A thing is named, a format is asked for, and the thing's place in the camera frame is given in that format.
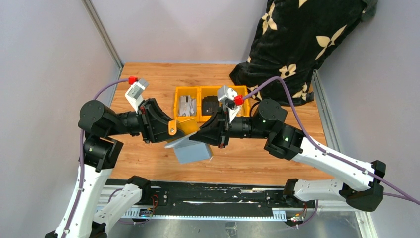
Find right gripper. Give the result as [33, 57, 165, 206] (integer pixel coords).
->
[189, 104, 270, 149]

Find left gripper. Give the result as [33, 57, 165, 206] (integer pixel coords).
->
[108, 96, 187, 141]

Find yellow leather card holder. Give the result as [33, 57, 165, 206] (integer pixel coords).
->
[164, 119, 213, 164]

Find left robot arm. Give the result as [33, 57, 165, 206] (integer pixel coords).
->
[47, 98, 185, 238]

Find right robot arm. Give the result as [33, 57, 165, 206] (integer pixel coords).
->
[190, 99, 386, 212]

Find black cards in bin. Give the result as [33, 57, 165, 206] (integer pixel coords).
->
[201, 96, 219, 116]

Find silver cards in bin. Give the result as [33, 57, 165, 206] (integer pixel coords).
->
[178, 95, 197, 117]

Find right yellow bin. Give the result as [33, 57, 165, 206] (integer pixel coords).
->
[228, 86, 250, 117]

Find yellow bin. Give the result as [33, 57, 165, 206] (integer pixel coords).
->
[174, 87, 200, 122]
[228, 86, 250, 117]
[198, 86, 221, 122]

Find middle yellow bin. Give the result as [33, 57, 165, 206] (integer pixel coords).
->
[198, 86, 221, 122]

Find left yellow bin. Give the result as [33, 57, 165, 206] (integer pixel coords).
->
[174, 87, 200, 122]

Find black floral blanket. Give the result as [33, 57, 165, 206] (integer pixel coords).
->
[229, 0, 378, 106]

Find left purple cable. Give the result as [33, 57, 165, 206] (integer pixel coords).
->
[62, 78, 139, 238]

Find purple cable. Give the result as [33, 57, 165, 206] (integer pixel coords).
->
[62, 78, 139, 238]
[234, 76, 420, 206]

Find aluminium frame post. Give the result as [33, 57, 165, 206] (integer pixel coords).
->
[81, 0, 124, 72]

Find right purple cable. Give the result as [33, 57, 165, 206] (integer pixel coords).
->
[234, 76, 420, 206]

